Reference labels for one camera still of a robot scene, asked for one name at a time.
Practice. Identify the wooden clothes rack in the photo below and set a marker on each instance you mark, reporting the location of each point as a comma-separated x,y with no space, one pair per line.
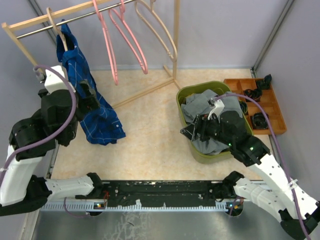
174,39

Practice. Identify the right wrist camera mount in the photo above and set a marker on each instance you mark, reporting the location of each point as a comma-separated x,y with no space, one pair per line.
217,107

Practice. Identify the black part in tray corner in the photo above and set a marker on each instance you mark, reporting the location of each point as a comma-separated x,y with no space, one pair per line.
265,83

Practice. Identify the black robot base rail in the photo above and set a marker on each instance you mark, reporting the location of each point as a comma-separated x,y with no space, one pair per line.
154,196

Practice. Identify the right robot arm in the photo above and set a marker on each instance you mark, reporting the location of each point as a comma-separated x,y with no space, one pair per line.
297,212

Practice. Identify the green plastic basket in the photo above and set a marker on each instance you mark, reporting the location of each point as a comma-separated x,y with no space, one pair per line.
190,91

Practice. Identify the black part beside basket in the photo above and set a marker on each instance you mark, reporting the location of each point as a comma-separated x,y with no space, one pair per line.
243,107

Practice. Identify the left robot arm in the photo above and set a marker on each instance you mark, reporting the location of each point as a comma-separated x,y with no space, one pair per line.
21,191

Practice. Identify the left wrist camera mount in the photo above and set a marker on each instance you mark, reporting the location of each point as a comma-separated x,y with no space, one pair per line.
53,82

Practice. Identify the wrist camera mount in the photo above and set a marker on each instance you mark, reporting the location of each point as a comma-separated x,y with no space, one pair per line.
53,82
217,107

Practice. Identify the blue plaid shirt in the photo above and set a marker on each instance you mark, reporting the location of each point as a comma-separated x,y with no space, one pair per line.
104,128

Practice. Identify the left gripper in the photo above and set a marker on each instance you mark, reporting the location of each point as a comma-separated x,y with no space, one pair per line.
90,102

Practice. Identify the pink hanger with white shirt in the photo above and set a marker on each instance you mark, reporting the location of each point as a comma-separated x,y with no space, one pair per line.
134,45

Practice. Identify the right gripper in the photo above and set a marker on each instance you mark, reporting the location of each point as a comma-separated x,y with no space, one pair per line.
201,122

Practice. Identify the pink hanger with grey shirt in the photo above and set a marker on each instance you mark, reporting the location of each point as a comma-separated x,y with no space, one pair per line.
108,43

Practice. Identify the grey shirt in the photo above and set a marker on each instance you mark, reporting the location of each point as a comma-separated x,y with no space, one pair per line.
198,104

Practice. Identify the beige hanger with blue shirt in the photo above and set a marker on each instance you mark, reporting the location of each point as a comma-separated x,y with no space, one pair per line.
56,29

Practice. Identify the black round part in tray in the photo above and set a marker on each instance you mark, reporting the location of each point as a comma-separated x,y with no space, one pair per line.
259,121

